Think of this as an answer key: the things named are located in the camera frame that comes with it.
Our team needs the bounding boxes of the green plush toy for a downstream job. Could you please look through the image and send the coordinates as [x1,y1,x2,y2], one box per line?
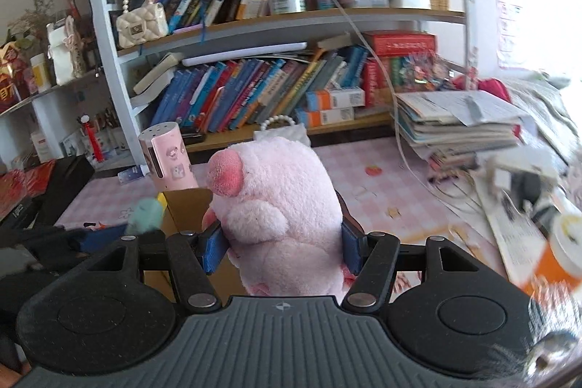
[125,195,167,236]

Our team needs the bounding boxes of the pink checked tablecloth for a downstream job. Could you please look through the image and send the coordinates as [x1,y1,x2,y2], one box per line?
[55,138,514,293]

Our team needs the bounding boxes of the grey patterned blanket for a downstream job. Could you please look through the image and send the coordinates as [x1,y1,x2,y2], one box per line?
[509,72,582,207]

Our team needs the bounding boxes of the red figurine gift box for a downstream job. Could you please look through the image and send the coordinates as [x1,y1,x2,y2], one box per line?
[0,43,32,111]

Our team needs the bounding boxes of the dried flower bunch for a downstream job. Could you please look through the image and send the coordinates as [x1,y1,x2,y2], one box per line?
[9,0,56,48]

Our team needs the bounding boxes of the pink humidifier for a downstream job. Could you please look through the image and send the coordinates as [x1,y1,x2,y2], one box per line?
[137,122,199,193]

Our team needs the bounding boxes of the thick cream book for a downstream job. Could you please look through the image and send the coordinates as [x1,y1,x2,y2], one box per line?
[133,53,180,95]

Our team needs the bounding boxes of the colourful printed box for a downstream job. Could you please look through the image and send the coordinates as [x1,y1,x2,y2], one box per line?
[391,54,450,94]

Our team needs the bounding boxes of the white bookshelf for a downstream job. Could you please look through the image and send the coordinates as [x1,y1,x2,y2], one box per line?
[84,0,469,152]

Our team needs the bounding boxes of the stack of papers and magazines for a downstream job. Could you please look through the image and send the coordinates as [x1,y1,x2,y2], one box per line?
[393,88,535,171]

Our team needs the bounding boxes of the orange and white carton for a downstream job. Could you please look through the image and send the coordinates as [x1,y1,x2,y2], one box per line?
[306,87,366,111]
[298,106,355,127]

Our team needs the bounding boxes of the white bag pearl handle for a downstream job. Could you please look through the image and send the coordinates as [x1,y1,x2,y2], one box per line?
[252,115,312,148]

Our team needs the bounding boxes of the large black case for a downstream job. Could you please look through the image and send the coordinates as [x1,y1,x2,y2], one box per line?
[34,154,96,227]

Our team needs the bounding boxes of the yellow cardboard box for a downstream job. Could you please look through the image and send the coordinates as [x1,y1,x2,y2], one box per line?
[141,187,248,302]

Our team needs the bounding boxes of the orange cup white lid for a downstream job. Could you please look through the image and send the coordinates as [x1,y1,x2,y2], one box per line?
[518,213,582,293]

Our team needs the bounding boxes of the white bag pink bow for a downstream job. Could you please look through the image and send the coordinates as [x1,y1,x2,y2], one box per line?
[45,15,89,86]

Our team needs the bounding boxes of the white desk organiser with pens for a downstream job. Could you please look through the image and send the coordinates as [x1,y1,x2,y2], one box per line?
[88,108,125,155]

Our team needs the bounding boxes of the pink plush pig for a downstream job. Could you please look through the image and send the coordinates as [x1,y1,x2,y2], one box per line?
[201,140,353,298]

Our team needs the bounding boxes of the white jar yellow label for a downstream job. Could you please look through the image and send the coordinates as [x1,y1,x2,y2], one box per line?
[29,54,53,93]

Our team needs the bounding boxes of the flat black box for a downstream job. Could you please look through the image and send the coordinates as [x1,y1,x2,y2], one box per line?
[0,195,38,229]

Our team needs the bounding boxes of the grey fur pompom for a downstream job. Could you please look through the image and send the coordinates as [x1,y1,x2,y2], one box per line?
[482,274,582,388]

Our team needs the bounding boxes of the red printed sheets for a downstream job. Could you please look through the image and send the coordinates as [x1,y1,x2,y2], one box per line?
[0,161,55,216]

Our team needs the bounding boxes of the thin white cable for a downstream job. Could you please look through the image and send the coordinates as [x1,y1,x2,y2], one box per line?
[299,0,460,220]

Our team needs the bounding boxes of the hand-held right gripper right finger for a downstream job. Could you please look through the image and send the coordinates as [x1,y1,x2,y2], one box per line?
[340,215,487,311]

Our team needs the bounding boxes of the row of blue-spined books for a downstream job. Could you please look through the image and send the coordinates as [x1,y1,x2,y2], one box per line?
[132,45,396,134]

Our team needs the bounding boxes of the red boxed book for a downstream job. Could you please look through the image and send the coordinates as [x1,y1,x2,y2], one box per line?
[361,30,437,58]

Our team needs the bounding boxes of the red cloth bag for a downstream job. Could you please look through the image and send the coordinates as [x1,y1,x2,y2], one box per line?
[455,76,512,103]

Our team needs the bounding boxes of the cream quilted handbag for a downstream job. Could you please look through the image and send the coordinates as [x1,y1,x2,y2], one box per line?
[115,0,169,50]

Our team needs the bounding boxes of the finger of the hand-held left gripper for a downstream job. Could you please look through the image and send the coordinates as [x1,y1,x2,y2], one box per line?
[41,225,130,257]

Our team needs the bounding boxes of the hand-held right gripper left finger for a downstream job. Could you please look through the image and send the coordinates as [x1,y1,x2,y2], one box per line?
[82,219,230,311]

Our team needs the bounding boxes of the red tassel ornament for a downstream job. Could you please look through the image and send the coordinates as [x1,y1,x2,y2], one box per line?
[77,115,105,164]

